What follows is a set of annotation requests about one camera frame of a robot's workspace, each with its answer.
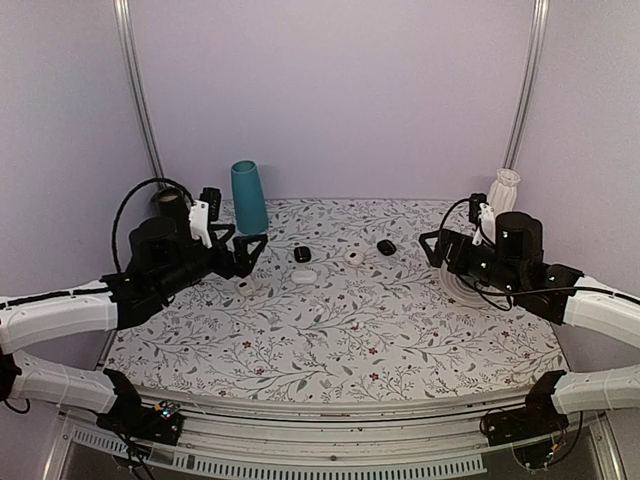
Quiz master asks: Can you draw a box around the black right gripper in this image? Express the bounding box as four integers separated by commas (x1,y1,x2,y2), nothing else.
420,228,524,298

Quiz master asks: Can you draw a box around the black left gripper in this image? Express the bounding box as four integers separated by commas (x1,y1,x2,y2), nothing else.
155,224,267,300

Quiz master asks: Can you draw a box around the white round earbud case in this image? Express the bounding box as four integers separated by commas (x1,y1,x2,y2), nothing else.
344,250,364,266

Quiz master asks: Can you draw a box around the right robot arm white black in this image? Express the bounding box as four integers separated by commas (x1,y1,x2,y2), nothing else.
419,211,639,436

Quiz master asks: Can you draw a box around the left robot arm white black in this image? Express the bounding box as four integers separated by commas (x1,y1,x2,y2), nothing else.
1,216,268,434

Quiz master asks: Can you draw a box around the black earbud case right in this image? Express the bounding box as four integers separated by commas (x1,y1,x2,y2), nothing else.
377,239,396,256

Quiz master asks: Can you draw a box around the black earbud case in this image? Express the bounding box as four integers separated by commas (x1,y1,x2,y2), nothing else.
293,246,312,264
377,239,396,256

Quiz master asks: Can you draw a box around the black earbud case left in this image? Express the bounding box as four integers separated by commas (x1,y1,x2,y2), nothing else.
293,246,312,264

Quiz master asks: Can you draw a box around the white flat earbud case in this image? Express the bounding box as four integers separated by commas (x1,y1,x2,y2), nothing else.
291,269,318,284

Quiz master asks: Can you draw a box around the teal tapered vase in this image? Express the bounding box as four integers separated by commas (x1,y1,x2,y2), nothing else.
231,159,269,235

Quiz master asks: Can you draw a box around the white ribbed vase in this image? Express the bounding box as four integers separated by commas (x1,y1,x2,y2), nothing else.
487,168,521,216

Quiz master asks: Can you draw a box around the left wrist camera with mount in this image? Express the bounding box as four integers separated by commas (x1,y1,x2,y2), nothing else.
189,187,222,249

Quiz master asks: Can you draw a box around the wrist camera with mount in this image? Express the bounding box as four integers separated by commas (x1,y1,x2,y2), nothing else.
469,193,496,246
189,187,222,249

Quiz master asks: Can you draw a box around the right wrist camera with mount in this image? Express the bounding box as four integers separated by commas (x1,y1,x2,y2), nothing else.
469,193,496,246

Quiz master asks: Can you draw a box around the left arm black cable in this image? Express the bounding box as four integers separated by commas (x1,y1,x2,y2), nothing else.
111,177,191,274

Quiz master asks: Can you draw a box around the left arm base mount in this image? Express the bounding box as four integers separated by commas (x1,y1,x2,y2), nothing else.
96,369,185,446

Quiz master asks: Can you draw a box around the metal front rail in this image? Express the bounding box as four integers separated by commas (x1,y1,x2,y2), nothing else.
44,384,626,480

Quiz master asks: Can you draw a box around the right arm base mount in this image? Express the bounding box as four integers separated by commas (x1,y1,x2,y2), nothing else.
479,370,569,446

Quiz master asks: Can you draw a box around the right metal frame post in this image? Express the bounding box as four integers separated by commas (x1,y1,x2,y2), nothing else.
502,0,550,170

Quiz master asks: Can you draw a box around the metal frame post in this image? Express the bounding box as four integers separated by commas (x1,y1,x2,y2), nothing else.
502,0,550,170
113,0,164,177

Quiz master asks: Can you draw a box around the left metal frame post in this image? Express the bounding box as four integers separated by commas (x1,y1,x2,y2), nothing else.
113,0,164,177

